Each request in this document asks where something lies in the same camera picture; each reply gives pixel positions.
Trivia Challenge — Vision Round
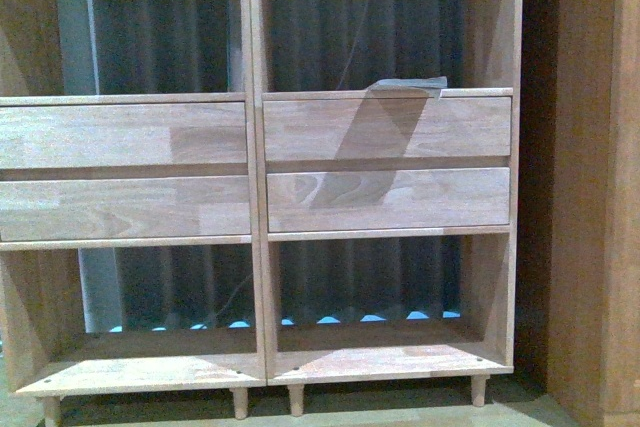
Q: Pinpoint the right wooden shelf unit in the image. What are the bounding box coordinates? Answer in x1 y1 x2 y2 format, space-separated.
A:
248 0 522 416

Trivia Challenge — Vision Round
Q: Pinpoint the dark blue curtain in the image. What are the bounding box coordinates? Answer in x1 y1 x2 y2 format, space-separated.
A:
57 0 462 333

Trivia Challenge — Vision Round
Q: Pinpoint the left upper wooden drawer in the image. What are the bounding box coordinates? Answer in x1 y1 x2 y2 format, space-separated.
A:
1 102 247 169

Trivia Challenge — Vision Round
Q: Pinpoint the left wooden shelf unit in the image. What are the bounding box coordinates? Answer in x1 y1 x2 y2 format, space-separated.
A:
1 0 266 426

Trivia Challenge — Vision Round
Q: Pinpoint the right lower wooden drawer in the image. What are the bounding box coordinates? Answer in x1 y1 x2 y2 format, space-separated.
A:
267 167 510 233

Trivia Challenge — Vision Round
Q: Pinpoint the right upper wooden drawer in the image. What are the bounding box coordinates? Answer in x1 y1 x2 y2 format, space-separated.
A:
264 97 511 162

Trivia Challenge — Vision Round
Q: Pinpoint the wooden shelf unit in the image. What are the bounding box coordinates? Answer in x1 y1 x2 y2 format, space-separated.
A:
248 0 522 416
1 0 266 426

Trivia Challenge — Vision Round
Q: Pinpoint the left lower wooden drawer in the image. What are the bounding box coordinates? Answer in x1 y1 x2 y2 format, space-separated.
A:
1 176 250 241

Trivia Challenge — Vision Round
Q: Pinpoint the wooden drawer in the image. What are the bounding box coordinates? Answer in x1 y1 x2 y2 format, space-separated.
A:
1 102 247 169
1 176 250 241
267 167 510 233
264 97 511 162

